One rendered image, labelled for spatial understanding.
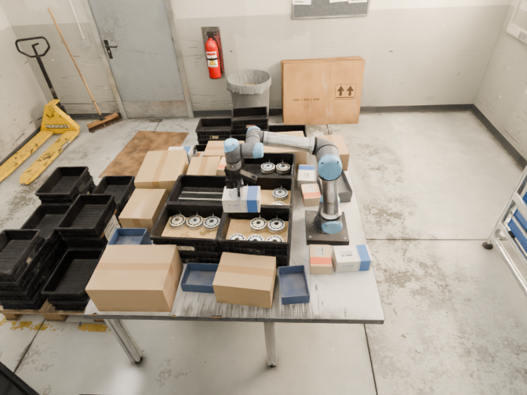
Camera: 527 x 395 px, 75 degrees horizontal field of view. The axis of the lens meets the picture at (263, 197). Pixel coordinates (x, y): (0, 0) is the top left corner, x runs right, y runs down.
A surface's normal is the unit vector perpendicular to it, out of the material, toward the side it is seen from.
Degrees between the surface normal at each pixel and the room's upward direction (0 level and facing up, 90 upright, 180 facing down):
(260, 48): 90
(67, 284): 0
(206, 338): 0
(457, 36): 90
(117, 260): 0
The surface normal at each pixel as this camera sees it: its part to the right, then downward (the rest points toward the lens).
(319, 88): -0.05, 0.48
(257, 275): -0.05, -0.76
